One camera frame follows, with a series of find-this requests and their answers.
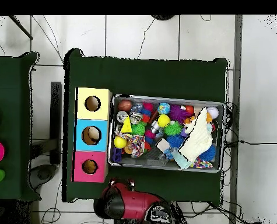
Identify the black upright panel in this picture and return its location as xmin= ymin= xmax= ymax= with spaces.
xmin=50 ymin=81 xmax=62 ymax=165

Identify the yellow smiley ball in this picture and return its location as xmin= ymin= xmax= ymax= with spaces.
xmin=157 ymin=114 xmax=171 ymax=128

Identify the yellow cheese wedge toy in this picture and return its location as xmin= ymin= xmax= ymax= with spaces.
xmin=120 ymin=115 xmax=133 ymax=134

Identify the black round base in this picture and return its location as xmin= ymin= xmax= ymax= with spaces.
xmin=150 ymin=15 xmax=176 ymax=21

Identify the black tripod leg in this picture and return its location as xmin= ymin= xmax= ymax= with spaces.
xmin=8 ymin=15 xmax=34 ymax=40

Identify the globe print ball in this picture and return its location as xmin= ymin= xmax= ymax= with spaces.
xmin=157 ymin=102 xmax=171 ymax=116

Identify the white baseball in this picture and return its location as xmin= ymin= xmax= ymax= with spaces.
xmin=206 ymin=106 xmax=220 ymax=119

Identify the black floor cable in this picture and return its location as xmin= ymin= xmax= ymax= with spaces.
xmin=223 ymin=139 xmax=277 ymax=147

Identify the wooden box with three holes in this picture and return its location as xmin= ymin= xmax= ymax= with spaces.
xmin=71 ymin=87 xmax=113 ymax=183

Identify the green spiky ball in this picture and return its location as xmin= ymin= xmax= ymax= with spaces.
xmin=131 ymin=121 xmax=148 ymax=137

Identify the light blue waffle cloth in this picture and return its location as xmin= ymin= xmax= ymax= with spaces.
xmin=171 ymin=149 xmax=192 ymax=170

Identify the cream waffle cloth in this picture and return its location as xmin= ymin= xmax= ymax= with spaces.
xmin=178 ymin=107 xmax=213 ymax=164

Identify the colourful dotted cloth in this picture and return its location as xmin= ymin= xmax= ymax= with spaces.
xmin=122 ymin=134 xmax=146 ymax=159

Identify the silver mesh bin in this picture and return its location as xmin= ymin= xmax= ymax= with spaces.
xmin=107 ymin=93 xmax=226 ymax=174

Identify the brown toy football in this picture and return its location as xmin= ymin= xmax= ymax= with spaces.
xmin=117 ymin=99 xmax=133 ymax=112

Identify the purple spiky monster toy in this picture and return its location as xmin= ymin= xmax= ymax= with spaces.
xmin=169 ymin=104 xmax=191 ymax=124

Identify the dark green side tablecloth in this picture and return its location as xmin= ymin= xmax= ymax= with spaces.
xmin=0 ymin=51 xmax=41 ymax=202

